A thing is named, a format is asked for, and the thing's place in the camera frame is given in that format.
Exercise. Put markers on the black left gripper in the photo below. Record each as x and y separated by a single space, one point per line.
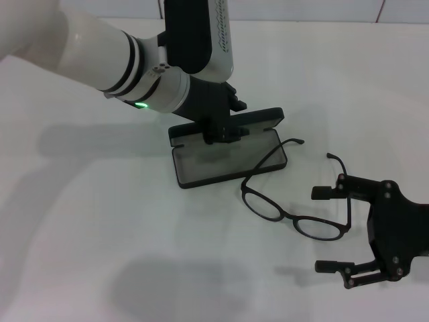
207 100

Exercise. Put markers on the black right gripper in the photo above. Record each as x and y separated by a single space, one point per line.
395 228

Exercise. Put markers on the black glasses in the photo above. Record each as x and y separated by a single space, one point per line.
287 216

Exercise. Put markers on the black glasses case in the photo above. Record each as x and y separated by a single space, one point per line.
214 167

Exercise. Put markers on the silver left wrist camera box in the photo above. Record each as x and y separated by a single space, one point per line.
214 40

